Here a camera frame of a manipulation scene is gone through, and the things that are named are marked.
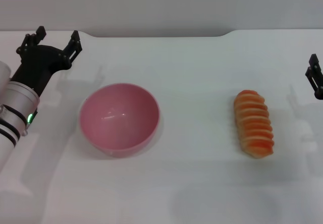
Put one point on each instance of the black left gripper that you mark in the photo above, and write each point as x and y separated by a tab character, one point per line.
40	62

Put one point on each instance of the pink plastic bowl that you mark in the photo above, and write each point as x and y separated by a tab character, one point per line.
118	123

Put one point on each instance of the orange ridged bread loaf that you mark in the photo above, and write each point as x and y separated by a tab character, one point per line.
255	123

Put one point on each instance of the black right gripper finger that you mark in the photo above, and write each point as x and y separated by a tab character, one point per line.
316	80

